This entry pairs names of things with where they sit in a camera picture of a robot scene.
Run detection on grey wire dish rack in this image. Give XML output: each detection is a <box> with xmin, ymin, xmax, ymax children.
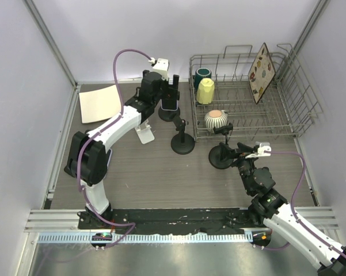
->
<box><xmin>189</xmin><ymin>43</ymin><xmax>323</xmax><ymax>141</ymax></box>

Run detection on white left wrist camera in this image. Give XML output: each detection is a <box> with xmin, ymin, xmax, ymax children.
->
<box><xmin>149</xmin><ymin>57</ymin><xmax>170</xmax><ymax>81</ymax></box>

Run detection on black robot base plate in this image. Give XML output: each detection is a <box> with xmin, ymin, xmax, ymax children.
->
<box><xmin>77</xmin><ymin>208</ymin><xmax>264</xmax><ymax>235</ymax></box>

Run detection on striped white ceramic bowl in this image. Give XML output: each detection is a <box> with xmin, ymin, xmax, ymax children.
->
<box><xmin>204</xmin><ymin>110</ymin><xmax>228</xmax><ymax>133</ymax></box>

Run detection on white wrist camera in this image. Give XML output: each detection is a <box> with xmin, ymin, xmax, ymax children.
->
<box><xmin>245</xmin><ymin>141</ymin><xmax>272</xmax><ymax>159</ymax></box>
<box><xmin>149</xmin><ymin>57</ymin><xmax>170</xmax><ymax>81</ymax></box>

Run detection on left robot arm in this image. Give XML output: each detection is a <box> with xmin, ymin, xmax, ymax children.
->
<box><xmin>64</xmin><ymin>70</ymin><xmax>180</xmax><ymax>229</ymax></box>

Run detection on dark green mug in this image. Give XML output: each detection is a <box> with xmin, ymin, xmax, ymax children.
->
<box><xmin>194</xmin><ymin>67</ymin><xmax>212</xmax><ymax>86</ymax></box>

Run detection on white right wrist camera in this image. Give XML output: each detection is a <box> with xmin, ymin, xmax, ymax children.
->
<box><xmin>245</xmin><ymin>141</ymin><xmax>272</xmax><ymax>159</ymax></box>

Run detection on white slotted cable duct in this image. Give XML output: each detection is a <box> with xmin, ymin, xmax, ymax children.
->
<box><xmin>37</xmin><ymin>231</ymin><xmax>253</xmax><ymax>244</ymax></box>

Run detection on lilac-case phone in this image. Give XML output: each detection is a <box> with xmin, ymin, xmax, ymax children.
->
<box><xmin>161</xmin><ymin>99</ymin><xmax>178</xmax><ymax>111</ymax></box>
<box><xmin>107</xmin><ymin>149</ymin><xmax>113</xmax><ymax>168</ymax></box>

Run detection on white square plate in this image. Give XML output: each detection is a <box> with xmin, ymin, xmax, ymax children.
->
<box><xmin>79</xmin><ymin>85</ymin><xmax>121</xmax><ymax>124</ymax></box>

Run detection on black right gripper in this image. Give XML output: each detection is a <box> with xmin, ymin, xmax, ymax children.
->
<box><xmin>219</xmin><ymin>143</ymin><xmax>260</xmax><ymax>194</ymax></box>

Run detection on yellow faceted cup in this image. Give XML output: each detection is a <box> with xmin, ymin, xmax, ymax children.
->
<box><xmin>196</xmin><ymin>78</ymin><xmax>215</xmax><ymax>105</ymax></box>

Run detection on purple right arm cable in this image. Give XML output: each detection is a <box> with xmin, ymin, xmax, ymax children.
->
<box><xmin>257</xmin><ymin>149</ymin><xmax>346</xmax><ymax>268</ymax></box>

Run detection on black round-base phone stand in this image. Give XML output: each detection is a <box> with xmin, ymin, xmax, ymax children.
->
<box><xmin>170</xmin><ymin>114</ymin><xmax>195</xmax><ymax>155</ymax></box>

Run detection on floral square plate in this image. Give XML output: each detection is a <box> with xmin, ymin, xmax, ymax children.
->
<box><xmin>248</xmin><ymin>43</ymin><xmax>276</xmax><ymax>104</ymax></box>

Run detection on white folding phone stand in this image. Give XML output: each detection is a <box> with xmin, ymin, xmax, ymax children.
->
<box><xmin>135</xmin><ymin>119</ymin><xmax>155</xmax><ymax>144</ymax></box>

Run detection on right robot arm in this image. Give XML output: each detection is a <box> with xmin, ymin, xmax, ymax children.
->
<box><xmin>219</xmin><ymin>143</ymin><xmax>346</xmax><ymax>275</ymax></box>

